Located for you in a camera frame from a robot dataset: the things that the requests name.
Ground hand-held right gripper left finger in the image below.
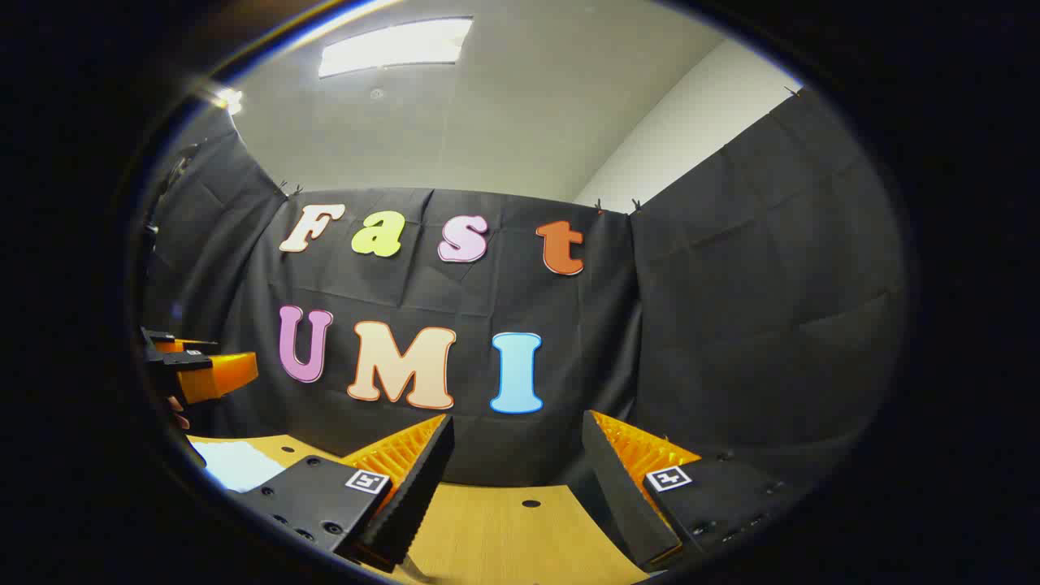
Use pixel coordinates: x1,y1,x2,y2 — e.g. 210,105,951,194
232,413,456,571

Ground pale mint suitcase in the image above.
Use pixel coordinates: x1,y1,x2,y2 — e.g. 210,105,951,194
193,440,287,494

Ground black backdrop cloth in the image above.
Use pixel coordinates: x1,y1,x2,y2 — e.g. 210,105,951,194
134,88,911,496

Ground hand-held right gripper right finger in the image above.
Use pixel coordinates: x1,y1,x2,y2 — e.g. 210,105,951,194
580,409,803,572

